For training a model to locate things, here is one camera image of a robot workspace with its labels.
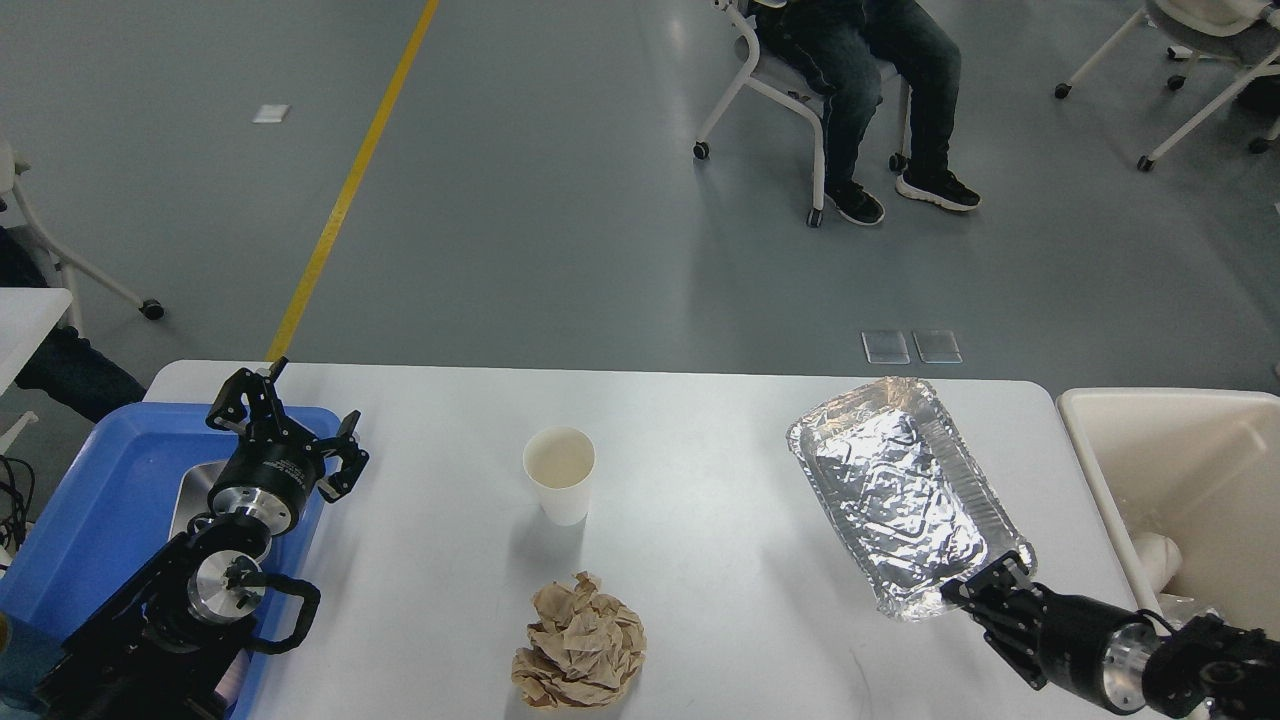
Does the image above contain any white side table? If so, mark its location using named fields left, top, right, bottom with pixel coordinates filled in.
left=1, top=287, right=73, bottom=395

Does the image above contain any pink mug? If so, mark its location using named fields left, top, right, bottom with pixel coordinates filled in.
left=214, top=650, right=251, bottom=708

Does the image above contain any floor outlet plate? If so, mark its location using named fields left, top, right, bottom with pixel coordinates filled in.
left=861, top=331, right=913, bottom=365
left=911, top=329, right=964, bottom=364

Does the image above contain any foil scrap in bin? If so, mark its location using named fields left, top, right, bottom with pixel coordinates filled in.
left=1156, top=593, right=1226, bottom=626

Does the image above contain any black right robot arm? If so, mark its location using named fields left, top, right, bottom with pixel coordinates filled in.
left=940, top=551, right=1279, bottom=719

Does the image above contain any white paper on floor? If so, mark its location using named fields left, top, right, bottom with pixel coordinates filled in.
left=251, top=104, right=291, bottom=126

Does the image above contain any aluminium foil tray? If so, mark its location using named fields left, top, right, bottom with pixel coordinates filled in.
left=786, top=377, right=1038, bottom=623

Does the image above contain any right floor outlet plate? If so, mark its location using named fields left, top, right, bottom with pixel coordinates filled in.
left=911, top=329, right=964, bottom=364

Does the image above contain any blue plastic tray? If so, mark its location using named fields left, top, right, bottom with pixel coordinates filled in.
left=3, top=404, right=340, bottom=719

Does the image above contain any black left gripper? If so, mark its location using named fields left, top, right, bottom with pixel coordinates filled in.
left=206, top=357, right=370, bottom=536

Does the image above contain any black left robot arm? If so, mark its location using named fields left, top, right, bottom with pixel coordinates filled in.
left=35, top=357, right=369, bottom=719

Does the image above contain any white cup in bin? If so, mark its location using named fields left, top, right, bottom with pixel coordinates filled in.
left=1132, top=530, right=1183, bottom=594

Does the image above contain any white chair top right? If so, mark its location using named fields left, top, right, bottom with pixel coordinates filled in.
left=1053, top=1, right=1279, bottom=173

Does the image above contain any grey chair at left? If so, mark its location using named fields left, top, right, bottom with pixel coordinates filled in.
left=1, top=135, right=166, bottom=331

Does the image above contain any white paper cup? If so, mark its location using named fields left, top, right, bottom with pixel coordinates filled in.
left=522, top=427, right=596, bottom=527

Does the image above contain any stainless steel rectangular tray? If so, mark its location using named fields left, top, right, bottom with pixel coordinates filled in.
left=168, top=459, right=228, bottom=539

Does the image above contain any person in blue hoodie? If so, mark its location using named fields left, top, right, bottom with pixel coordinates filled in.
left=750, top=1, right=980, bottom=225

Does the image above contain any left floor outlet plate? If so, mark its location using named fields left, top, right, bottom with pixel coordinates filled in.
left=861, top=331, right=913, bottom=365

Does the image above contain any cream plastic bin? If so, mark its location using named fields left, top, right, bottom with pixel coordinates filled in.
left=1057, top=388, right=1279, bottom=635

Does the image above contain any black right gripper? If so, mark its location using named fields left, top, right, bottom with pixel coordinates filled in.
left=940, top=550, right=1160, bottom=715

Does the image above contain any crumpled brown paper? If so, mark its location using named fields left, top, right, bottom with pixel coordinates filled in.
left=509, top=571, right=648, bottom=708

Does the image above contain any grey white office chair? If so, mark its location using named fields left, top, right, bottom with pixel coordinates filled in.
left=692, top=1, right=915, bottom=228

